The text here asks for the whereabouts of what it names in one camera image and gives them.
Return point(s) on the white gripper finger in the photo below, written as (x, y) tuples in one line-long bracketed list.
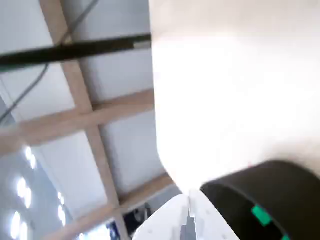
[(162, 222), (210, 222)]

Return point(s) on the black pot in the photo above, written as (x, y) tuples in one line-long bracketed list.
[(287, 187)]

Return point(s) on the black horizontal bar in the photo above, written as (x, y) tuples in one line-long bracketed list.
[(75, 51)]

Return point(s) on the wooden frame partition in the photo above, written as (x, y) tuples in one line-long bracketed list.
[(86, 115)]

